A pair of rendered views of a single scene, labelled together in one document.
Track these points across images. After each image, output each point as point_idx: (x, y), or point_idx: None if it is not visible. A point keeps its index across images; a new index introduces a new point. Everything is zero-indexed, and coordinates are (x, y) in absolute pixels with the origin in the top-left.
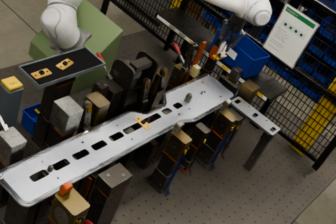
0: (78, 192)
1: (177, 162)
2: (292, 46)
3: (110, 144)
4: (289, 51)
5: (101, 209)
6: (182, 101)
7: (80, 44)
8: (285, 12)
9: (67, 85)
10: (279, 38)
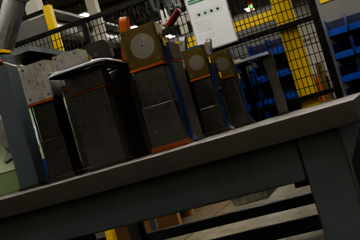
0: (145, 121)
1: (212, 83)
2: (219, 24)
3: None
4: (222, 30)
5: (178, 83)
6: None
7: (35, 132)
8: (189, 7)
9: None
10: (205, 30)
